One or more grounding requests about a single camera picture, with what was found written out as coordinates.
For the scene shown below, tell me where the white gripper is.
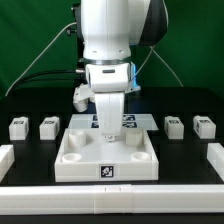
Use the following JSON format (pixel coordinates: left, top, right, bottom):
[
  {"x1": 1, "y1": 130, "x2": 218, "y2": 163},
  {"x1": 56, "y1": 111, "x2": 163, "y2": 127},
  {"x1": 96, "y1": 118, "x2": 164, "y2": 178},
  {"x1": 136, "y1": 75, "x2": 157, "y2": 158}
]
[{"x1": 86, "y1": 63, "x2": 130, "y2": 136}]

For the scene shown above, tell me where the white square tabletop tray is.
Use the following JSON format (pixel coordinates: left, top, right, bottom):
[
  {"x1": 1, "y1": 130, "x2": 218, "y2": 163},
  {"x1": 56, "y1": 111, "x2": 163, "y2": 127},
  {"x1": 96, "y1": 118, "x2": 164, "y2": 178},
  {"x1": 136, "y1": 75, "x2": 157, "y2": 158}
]
[{"x1": 54, "y1": 128, "x2": 159, "y2": 182}]

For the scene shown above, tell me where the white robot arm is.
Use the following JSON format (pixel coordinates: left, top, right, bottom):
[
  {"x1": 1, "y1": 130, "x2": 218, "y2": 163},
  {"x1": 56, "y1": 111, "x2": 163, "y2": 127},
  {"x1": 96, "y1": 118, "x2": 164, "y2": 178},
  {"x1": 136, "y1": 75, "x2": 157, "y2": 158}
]
[{"x1": 73, "y1": 0, "x2": 168, "y2": 140}]

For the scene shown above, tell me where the white marker tag board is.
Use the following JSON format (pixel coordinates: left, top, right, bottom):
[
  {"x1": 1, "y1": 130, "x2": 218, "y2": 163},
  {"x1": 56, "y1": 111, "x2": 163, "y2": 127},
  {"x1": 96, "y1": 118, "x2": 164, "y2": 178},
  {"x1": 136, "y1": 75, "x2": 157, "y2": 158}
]
[{"x1": 68, "y1": 114, "x2": 158, "y2": 131}]

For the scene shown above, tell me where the white left fence block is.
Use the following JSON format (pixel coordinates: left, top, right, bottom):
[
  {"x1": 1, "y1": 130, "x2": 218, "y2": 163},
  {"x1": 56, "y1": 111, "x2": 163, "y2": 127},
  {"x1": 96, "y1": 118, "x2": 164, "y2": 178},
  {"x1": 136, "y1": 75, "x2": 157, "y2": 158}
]
[{"x1": 0, "y1": 145, "x2": 15, "y2": 182}]

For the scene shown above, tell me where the white fence block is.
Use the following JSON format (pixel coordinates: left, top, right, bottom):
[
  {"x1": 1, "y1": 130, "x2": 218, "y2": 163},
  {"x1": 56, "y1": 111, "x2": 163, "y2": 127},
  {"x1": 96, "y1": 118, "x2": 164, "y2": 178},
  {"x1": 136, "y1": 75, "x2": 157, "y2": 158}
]
[
  {"x1": 207, "y1": 143, "x2": 224, "y2": 182},
  {"x1": 0, "y1": 145, "x2": 15, "y2": 182}
]

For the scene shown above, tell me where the white right fence block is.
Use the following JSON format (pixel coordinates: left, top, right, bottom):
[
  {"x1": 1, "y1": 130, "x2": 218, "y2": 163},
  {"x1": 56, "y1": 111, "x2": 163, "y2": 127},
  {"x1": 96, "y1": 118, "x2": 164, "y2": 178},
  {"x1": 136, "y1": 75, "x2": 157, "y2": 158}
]
[{"x1": 207, "y1": 143, "x2": 224, "y2": 182}]

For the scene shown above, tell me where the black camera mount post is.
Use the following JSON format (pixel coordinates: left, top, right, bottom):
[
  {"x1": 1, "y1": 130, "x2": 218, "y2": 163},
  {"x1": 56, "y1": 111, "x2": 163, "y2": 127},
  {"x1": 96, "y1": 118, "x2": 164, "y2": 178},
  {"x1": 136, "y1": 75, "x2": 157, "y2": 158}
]
[{"x1": 66, "y1": 3, "x2": 85, "y2": 78}]

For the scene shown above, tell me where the black cable left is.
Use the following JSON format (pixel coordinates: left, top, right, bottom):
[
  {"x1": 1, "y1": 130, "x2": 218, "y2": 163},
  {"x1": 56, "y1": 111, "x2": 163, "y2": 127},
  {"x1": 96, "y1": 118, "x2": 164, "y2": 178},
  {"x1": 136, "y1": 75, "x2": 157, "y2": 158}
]
[{"x1": 13, "y1": 69, "x2": 86, "y2": 90}]

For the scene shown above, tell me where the grey cable left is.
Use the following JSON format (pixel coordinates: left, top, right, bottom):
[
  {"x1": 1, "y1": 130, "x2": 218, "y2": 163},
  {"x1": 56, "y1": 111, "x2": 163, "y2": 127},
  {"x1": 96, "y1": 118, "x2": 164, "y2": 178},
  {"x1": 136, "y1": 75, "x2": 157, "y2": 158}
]
[{"x1": 4, "y1": 21, "x2": 78, "y2": 98}]

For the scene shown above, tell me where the grey cable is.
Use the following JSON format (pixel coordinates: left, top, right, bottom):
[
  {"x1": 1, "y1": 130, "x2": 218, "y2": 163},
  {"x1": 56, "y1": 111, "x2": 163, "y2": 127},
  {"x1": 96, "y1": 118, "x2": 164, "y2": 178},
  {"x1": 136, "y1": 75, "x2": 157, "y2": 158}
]
[
  {"x1": 131, "y1": 0, "x2": 185, "y2": 88},
  {"x1": 4, "y1": 21, "x2": 78, "y2": 98}
]

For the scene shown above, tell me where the grey cable right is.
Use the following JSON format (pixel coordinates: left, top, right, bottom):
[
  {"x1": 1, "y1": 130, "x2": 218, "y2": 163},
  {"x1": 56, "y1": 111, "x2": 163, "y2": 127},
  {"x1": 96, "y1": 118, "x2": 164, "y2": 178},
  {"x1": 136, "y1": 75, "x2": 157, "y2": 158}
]
[{"x1": 131, "y1": 0, "x2": 185, "y2": 88}]

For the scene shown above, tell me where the white front fence rail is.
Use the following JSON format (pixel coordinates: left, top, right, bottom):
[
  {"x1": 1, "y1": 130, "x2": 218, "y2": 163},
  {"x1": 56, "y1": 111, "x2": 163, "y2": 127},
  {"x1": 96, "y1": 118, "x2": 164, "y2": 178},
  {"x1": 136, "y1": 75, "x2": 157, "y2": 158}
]
[{"x1": 0, "y1": 185, "x2": 224, "y2": 215}]

